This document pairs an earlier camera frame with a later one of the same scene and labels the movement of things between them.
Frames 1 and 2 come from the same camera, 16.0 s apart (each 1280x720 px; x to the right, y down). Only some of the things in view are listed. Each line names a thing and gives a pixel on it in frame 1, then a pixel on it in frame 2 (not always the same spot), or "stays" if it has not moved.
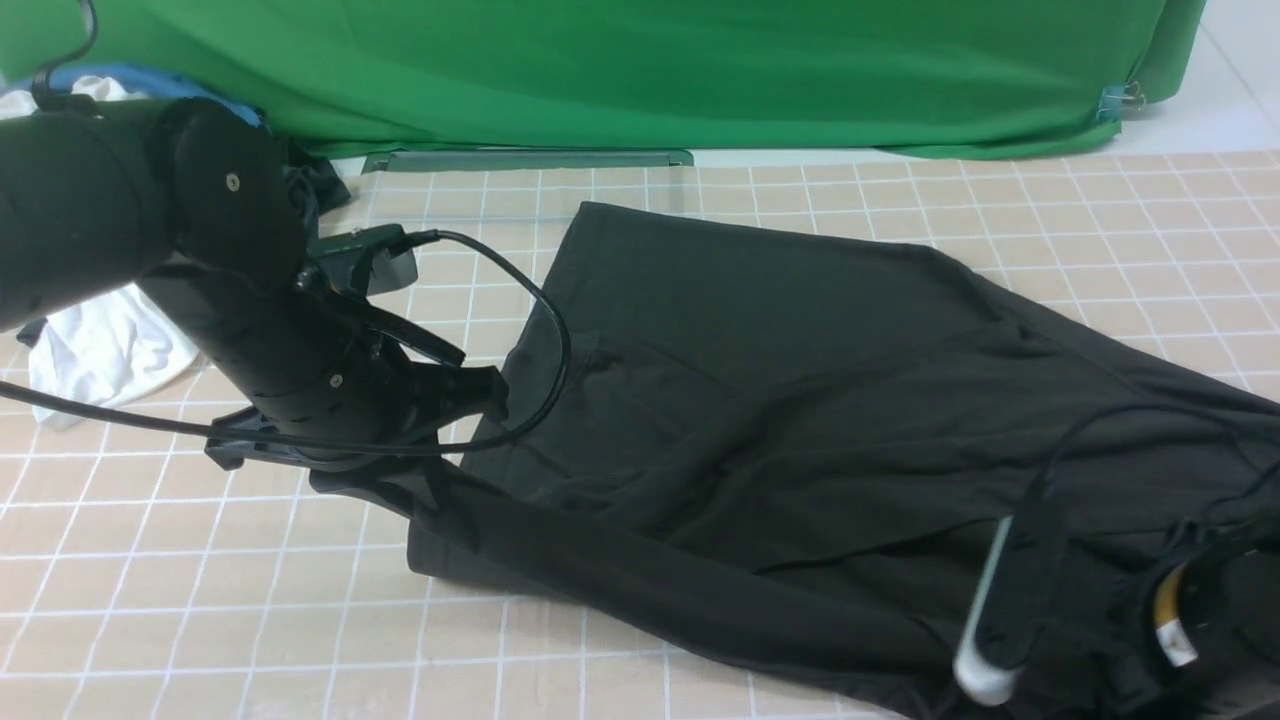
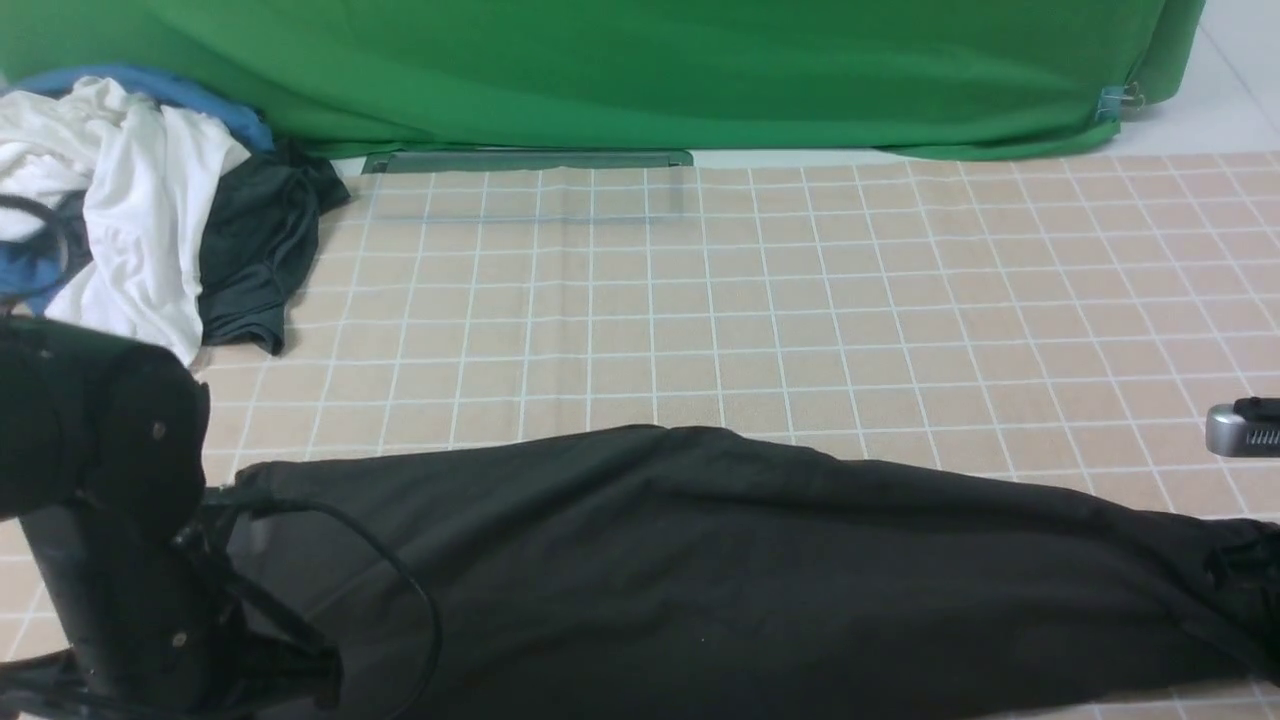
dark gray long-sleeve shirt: (842, 461) to (681, 573)
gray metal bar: (681, 158) stays
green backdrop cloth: (790, 76) stays
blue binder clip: (1116, 98) stays
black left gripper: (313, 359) to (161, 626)
